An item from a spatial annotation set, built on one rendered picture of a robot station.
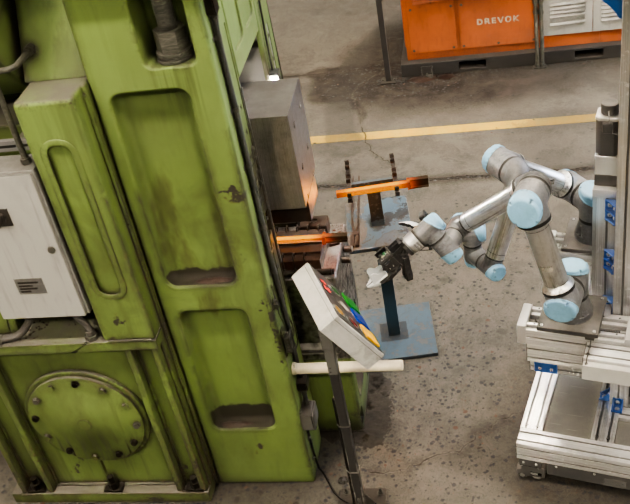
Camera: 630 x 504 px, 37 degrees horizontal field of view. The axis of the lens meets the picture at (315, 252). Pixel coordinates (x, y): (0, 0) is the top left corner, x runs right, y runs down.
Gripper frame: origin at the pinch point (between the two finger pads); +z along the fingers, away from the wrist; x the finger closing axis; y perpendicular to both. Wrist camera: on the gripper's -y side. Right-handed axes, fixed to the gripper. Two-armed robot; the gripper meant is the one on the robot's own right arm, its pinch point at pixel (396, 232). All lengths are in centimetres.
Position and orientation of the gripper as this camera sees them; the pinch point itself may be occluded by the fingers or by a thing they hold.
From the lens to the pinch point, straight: 379.9
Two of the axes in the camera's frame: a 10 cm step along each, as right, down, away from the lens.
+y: 1.6, 8.0, 5.8
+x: 1.2, -6.0, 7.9
